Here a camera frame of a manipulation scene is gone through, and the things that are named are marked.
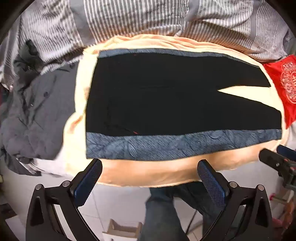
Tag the person's leg in jeans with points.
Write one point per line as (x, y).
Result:
(161, 208)

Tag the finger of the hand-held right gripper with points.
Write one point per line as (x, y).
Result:
(268, 157)
(286, 151)

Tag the red printed cloth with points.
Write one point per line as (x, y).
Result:
(286, 102)

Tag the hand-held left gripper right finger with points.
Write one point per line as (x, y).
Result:
(211, 183)

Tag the peach blanket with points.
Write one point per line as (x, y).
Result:
(150, 171)

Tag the black pants with blue-patterned stripes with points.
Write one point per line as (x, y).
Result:
(161, 97)

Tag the grey white striped duvet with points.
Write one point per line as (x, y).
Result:
(138, 18)

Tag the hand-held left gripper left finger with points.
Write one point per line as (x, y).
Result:
(89, 179)

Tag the grey button shirt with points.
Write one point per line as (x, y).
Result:
(41, 104)

